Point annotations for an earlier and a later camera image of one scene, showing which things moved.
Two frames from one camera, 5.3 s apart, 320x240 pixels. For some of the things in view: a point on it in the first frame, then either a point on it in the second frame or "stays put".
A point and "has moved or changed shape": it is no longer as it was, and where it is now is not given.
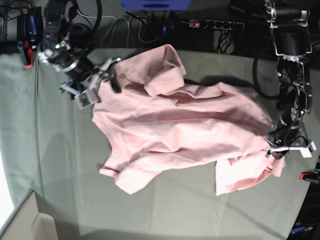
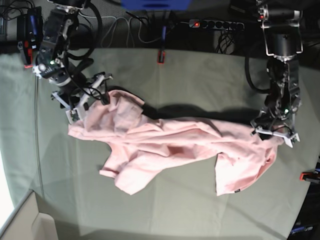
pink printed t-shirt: (156, 123) has moved or changed shape
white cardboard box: (25, 222) stays put
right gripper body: (282, 140) to (284, 128)
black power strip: (216, 24) stays put
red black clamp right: (313, 177) stays put
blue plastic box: (156, 5) stays put
